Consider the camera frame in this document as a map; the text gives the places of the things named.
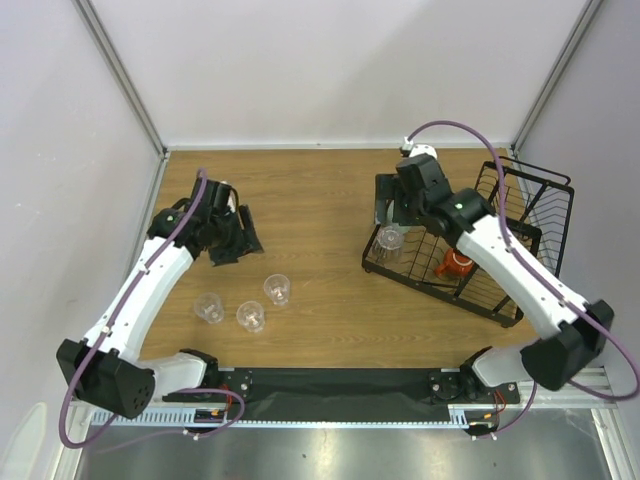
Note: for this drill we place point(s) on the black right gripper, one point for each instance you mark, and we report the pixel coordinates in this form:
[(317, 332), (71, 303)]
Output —
[(392, 195)]

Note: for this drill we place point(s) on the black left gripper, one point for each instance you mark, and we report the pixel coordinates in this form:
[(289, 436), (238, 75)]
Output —
[(244, 243)]

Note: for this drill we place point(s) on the small clear glass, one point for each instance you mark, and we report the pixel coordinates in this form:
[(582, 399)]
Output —
[(209, 308), (278, 289), (251, 316)]

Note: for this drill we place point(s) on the large clear faceted glass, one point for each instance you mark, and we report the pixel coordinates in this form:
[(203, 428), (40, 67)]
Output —
[(388, 244)]

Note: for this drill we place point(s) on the orange black mug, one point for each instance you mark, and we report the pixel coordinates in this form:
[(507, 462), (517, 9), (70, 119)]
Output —
[(454, 265)]

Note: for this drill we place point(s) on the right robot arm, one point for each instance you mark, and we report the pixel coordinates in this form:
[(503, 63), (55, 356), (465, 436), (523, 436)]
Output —
[(571, 331)]

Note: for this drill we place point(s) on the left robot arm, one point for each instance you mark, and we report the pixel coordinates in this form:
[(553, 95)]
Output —
[(104, 368)]

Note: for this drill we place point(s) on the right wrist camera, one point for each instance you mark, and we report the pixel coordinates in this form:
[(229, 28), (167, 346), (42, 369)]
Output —
[(411, 149)]

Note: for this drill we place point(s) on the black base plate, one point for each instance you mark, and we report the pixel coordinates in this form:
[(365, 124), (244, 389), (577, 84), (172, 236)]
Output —
[(357, 388)]

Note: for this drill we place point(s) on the black wire dish rack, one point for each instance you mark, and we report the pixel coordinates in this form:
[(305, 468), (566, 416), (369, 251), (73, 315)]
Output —
[(538, 204)]

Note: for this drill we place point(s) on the white cable duct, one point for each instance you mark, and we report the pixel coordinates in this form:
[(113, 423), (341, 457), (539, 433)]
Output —
[(423, 417)]

